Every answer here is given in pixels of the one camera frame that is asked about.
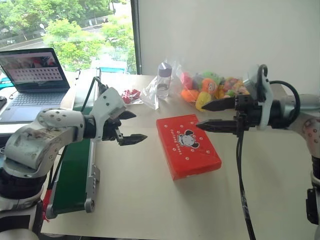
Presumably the orange plush toy with face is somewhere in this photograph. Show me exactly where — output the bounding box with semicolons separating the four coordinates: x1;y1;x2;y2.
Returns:
199;77;219;95

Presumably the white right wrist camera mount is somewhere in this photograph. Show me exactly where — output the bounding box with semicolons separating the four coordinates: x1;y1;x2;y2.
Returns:
246;64;275;130

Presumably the bag of colourful small sweets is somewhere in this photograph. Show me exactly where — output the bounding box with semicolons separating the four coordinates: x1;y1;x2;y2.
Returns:
219;76;251;99

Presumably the black window frame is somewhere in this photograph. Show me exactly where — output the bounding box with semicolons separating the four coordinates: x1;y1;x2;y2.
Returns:
129;0;143;75

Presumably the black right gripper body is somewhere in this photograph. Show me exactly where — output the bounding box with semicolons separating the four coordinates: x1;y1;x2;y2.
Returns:
233;94;263;138

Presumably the clear bottle purple cap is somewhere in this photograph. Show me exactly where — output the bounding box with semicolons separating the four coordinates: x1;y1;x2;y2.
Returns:
157;62;173;99

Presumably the red cardboard box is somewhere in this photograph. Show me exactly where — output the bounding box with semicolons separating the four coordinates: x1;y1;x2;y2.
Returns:
156;114;223;182

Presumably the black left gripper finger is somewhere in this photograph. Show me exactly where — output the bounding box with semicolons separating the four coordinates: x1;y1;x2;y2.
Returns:
119;110;137;121
118;133;149;147

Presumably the clear bag of plush toys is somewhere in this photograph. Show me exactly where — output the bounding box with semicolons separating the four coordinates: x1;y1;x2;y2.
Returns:
175;64;226;113

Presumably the small bag of red pieces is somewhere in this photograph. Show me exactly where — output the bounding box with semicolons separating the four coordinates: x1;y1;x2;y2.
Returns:
121;88;144;105

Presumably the green plush toy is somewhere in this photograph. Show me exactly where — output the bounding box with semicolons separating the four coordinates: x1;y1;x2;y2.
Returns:
201;71;225;84

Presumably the green conveyor belt silver frame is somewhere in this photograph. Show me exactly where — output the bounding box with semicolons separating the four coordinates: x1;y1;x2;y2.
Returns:
44;66;111;221

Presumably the dark grey open laptop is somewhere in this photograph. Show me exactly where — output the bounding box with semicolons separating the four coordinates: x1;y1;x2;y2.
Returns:
0;47;71;124

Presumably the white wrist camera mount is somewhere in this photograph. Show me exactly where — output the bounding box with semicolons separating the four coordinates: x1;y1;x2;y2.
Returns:
246;64;275;130
89;86;128;141

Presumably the empty clear plastic bag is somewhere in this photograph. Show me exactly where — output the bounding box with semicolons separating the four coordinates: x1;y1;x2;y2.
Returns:
141;74;161;110

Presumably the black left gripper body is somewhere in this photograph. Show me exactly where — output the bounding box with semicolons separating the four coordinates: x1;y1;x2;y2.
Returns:
101;116;124;143

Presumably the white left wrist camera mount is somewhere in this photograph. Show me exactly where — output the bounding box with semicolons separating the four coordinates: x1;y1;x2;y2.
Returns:
89;86;128;141

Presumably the red plush toy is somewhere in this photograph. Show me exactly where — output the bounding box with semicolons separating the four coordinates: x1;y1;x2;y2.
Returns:
180;71;194;89

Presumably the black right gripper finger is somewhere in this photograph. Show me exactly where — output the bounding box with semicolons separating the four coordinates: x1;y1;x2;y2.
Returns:
196;119;238;135
201;96;238;113

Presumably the yellow plush toy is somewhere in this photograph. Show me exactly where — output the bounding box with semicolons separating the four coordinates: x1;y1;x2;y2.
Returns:
195;91;214;111

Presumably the red strap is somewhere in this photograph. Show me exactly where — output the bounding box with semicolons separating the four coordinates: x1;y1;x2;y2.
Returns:
41;189;53;223

